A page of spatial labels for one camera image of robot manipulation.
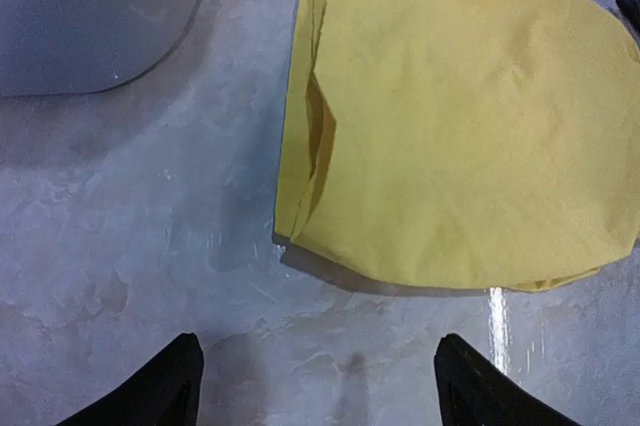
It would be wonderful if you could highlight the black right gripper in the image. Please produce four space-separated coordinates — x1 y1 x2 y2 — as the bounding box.
616 0 640 34

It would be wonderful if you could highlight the white plastic laundry basket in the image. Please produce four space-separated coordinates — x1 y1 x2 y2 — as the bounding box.
1 0 197 96

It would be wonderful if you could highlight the yellow garment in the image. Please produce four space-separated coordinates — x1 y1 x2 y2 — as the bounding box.
274 0 639 291

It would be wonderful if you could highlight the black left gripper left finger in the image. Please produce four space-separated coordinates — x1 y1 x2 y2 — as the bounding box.
62 333 204 426

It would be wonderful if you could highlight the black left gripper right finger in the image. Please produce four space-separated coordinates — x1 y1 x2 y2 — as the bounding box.
434 334 578 426

